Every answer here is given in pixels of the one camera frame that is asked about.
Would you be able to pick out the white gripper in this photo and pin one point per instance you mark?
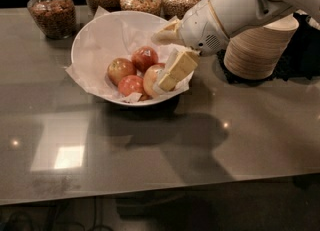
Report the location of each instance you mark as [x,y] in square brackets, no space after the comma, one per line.
[200,29]

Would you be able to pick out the yellow-red apple with sticker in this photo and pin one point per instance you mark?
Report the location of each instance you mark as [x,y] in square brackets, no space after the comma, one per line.
[150,78]

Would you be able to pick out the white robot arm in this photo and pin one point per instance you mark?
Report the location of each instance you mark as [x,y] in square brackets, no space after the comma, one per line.
[237,16]

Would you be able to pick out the red apple back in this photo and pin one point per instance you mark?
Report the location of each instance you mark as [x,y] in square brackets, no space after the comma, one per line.
[144,57]

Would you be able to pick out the red apple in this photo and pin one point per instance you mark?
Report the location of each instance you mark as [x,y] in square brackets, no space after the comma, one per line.
[144,57]
[132,84]

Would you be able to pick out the red apple front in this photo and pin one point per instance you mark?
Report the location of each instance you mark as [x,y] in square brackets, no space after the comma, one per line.
[132,84]

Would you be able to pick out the yellow-red apple left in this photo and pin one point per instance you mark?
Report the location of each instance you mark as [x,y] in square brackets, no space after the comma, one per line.
[120,68]

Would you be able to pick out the paper bowl stack front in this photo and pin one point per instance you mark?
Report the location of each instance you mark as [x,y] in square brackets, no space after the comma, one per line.
[254,53]

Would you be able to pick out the white paper liner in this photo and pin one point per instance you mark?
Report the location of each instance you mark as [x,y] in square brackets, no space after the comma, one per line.
[110,35]

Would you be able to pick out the glass cereal jar far left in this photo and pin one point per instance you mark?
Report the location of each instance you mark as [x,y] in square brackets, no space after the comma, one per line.
[55,18]

